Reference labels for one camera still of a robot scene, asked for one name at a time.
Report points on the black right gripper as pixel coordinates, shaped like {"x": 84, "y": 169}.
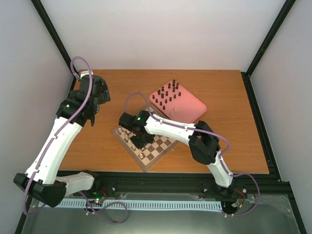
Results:
{"x": 139, "y": 145}

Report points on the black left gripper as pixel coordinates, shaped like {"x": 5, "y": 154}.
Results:
{"x": 106, "y": 95}

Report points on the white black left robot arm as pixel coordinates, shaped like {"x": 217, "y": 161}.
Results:
{"x": 40, "y": 181}

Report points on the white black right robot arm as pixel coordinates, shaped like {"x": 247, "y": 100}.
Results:
{"x": 202, "y": 141}

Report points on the wooden chessboard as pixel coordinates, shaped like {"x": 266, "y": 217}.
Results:
{"x": 152, "y": 152}

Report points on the pink plastic tray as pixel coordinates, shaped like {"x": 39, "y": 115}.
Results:
{"x": 181, "y": 105}

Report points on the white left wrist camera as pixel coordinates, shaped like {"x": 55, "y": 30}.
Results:
{"x": 84, "y": 73}

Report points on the light blue cable duct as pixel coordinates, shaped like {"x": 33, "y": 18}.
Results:
{"x": 160, "y": 205}

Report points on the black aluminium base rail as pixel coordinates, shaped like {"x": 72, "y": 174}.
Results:
{"x": 182, "y": 183}

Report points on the black frame post left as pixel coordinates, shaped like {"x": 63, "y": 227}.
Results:
{"x": 40, "y": 9}

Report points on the black frame post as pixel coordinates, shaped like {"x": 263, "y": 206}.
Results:
{"x": 40, "y": 9}
{"x": 281, "y": 16}

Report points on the black frame post right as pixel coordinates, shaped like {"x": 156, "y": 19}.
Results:
{"x": 281, "y": 16}

